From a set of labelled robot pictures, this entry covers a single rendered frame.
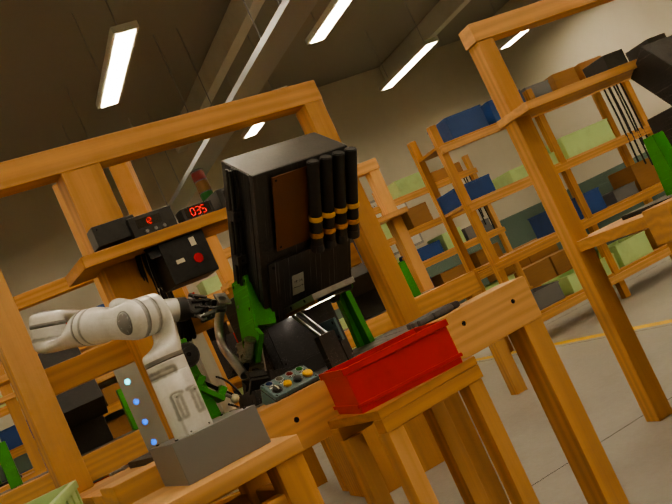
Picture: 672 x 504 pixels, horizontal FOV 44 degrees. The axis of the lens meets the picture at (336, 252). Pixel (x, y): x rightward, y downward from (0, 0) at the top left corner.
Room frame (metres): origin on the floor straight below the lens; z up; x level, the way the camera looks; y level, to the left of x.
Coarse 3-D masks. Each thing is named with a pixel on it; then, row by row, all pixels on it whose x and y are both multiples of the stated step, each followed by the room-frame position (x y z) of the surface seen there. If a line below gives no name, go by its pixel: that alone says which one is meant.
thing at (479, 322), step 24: (504, 288) 2.75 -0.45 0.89; (528, 288) 2.80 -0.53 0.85; (456, 312) 2.63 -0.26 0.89; (480, 312) 2.67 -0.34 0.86; (504, 312) 2.72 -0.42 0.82; (528, 312) 2.78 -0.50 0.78; (456, 336) 2.60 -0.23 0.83; (480, 336) 2.65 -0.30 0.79; (504, 336) 2.70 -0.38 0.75; (312, 384) 2.32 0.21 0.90; (264, 408) 2.23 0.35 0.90; (288, 408) 2.26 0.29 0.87; (312, 408) 2.30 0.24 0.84; (288, 432) 2.25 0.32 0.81; (312, 432) 2.28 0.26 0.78; (120, 480) 2.06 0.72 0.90; (144, 480) 2.03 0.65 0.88
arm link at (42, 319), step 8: (40, 312) 2.14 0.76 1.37; (48, 312) 2.13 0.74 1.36; (56, 312) 2.14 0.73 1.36; (64, 312) 2.17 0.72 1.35; (72, 312) 2.21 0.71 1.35; (32, 320) 2.12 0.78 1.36; (40, 320) 2.12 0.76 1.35; (48, 320) 2.12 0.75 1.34; (56, 320) 2.13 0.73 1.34; (64, 320) 2.16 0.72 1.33; (32, 328) 2.13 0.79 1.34
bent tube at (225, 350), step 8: (216, 296) 2.61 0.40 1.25; (224, 296) 2.62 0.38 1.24; (216, 304) 2.62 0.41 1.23; (224, 304) 2.59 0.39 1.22; (224, 312) 2.63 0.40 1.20; (216, 320) 2.64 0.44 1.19; (216, 328) 2.64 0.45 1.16; (216, 336) 2.64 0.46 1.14; (224, 336) 2.65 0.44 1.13; (224, 344) 2.63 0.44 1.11; (224, 352) 2.60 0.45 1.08; (232, 352) 2.60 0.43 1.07; (232, 360) 2.56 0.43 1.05; (240, 368) 2.52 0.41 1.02; (240, 376) 2.51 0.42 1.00
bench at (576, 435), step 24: (528, 336) 2.76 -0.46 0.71; (528, 360) 2.80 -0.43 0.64; (552, 360) 2.78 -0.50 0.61; (552, 384) 2.76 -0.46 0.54; (456, 408) 3.29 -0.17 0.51; (552, 408) 2.79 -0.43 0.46; (576, 408) 2.79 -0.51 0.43; (576, 432) 2.76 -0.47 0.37; (480, 456) 3.29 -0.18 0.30; (576, 456) 2.79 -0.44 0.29; (600, 456) 2.79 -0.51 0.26; (480, 480) 3.26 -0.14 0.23; (600, 480) 2.77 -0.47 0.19
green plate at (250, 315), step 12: (240, 288) 2.58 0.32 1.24; (252, 288) 2.56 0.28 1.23; (240, 300) 2.59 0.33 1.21; (252, 300) 2.54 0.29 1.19; (240, 312) 2.60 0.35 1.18; (252, 312) 2.53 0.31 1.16; (264, 312) 2.56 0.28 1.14; (240, 324) 2.61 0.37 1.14; (252, 324) 2.53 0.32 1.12; (264, 324) 2.55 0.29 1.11
